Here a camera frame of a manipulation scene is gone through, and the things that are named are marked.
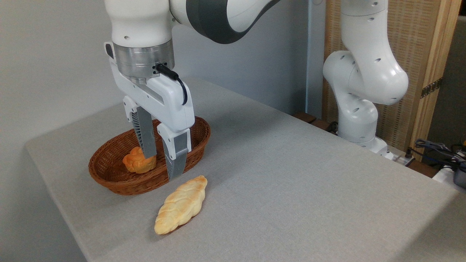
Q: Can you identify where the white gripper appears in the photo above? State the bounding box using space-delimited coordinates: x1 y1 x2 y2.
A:
104 41 196 181

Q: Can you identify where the long braided bread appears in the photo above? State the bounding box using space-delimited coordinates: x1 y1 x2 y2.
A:
154 175 208 235

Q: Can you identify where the small round orange bread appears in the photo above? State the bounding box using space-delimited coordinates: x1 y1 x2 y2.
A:
122 146 157 174

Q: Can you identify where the brown wicker basket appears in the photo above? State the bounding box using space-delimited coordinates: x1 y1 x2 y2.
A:
88 116 211 196

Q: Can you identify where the gray tablecloth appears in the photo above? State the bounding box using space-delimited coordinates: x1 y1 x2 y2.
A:
24 76 466 262

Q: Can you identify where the metal screen hinge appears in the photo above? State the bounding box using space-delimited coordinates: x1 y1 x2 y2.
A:
420 77 443 99

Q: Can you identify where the wooden rattan folding screen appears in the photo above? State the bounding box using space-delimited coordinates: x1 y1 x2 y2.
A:
322 0 463 161

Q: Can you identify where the dark gray box device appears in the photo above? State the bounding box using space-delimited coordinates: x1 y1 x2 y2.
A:
453 162 466 189

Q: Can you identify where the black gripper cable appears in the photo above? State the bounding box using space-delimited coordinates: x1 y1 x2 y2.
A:
155 63 189 106

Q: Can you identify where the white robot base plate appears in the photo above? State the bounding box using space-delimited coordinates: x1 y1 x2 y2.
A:
379 145 416 168

